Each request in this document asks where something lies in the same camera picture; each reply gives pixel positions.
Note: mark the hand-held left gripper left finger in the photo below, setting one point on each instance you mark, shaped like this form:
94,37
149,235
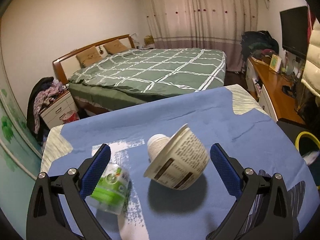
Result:
96,172

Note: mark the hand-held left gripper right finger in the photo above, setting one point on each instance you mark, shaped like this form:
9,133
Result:
225,172

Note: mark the green white wipes packet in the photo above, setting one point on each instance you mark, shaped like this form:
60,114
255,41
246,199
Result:
110,192

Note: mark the white paper noodle bowl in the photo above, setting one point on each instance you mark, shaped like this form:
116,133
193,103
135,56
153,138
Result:
180,160

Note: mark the small white paper cup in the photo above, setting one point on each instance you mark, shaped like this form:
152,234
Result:
157,145

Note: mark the yellow rimmed trash bin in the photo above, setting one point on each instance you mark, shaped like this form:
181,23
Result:
308,145

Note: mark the red patterned bin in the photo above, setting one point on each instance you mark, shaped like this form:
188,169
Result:
71,117

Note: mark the wooden bed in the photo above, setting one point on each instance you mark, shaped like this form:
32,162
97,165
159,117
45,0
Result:
100,102

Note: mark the white nightstand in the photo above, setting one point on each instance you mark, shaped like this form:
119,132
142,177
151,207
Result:
57,107

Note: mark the white crumpled paper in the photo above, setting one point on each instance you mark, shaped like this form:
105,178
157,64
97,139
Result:
312,157

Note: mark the floral clothes pile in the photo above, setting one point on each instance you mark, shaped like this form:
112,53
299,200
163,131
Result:
40,97

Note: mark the wooden desk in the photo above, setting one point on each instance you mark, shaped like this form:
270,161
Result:
275,82

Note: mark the brown pillow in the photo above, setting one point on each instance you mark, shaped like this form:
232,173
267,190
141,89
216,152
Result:
88,56
115,47

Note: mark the green checked quilt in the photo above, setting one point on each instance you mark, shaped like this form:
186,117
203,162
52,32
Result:
155,70

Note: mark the green yellow box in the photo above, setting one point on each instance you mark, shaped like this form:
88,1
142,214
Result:
275,62

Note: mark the dark clothes pile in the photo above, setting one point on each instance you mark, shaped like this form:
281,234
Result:
257,42

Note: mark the white down jacket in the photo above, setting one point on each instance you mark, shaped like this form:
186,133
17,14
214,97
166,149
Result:
312,62

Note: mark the woven tissue basket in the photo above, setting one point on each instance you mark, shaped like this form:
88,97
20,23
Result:
148,40

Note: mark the pink white curtain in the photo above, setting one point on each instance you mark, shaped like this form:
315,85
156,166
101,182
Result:
200,17

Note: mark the black television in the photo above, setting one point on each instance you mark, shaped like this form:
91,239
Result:
293,30

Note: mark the white wall socket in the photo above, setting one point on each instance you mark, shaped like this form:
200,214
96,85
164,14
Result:
267,3

